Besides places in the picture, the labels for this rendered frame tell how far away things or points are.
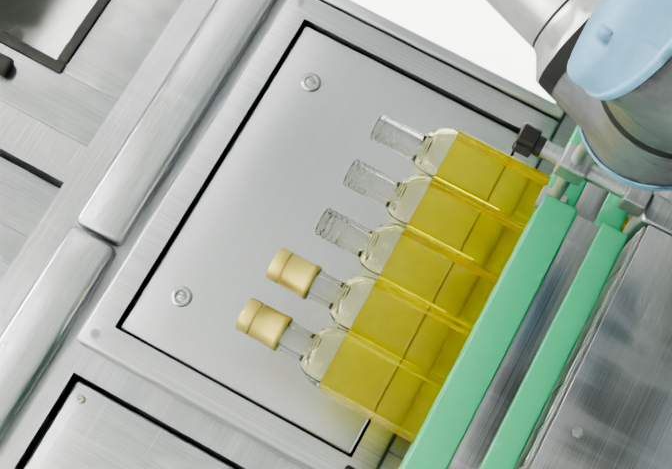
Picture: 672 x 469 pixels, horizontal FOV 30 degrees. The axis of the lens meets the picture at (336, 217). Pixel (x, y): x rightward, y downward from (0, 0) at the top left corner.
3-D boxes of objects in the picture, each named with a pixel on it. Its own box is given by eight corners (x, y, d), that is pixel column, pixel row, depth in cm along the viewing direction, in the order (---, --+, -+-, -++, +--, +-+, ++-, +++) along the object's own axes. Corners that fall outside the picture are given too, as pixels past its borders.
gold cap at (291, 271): (324, 261, 120) (284, 239, 120) (307, 290, 118) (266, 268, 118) (320, 277, 123) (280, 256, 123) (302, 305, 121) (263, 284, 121)
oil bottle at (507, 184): (617, 232, 126) (428, 135, 128) (632, 215, 120) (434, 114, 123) (594, 279, 124) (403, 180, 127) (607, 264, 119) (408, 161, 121)
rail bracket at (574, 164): (623, 224, 119) (505, 164, 120) (674, 163, 103) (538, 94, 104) (610, 251, 118) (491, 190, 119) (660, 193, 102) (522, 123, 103)
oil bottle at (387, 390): (517, 435, 119) (320, 328, 121) (528, 425, 114) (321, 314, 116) (491, 488, 117) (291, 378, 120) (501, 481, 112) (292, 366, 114)
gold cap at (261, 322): (281, 344, 120) (242, 323, 121) (296, 313, 119) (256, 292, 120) (271, 356, 117) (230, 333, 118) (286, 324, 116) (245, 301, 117)
